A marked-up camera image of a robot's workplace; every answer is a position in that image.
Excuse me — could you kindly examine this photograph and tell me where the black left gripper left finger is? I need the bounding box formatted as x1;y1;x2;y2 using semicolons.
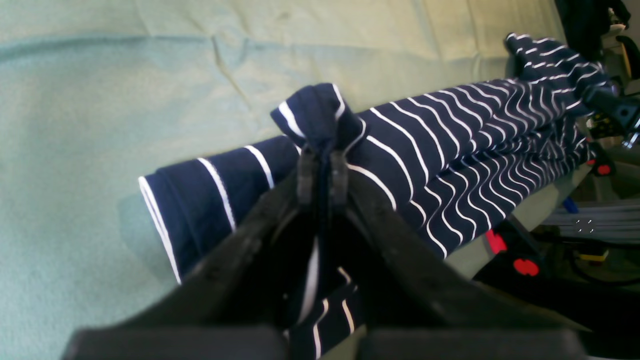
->
62;147;318;360

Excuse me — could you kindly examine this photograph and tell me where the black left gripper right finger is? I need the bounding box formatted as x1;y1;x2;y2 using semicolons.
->
330;151;587;360

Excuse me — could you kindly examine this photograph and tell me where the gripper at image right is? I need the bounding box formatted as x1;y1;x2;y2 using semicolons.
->
582;86;640;148

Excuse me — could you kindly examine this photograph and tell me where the navy white striped T-shirt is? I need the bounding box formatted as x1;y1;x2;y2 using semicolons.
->
139;33;611;360

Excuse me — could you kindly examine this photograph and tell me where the green table cloth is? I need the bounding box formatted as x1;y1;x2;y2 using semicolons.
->
0;0;565;360

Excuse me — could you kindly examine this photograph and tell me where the aluminium frame post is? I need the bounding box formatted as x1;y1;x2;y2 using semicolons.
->
541;198;640;246

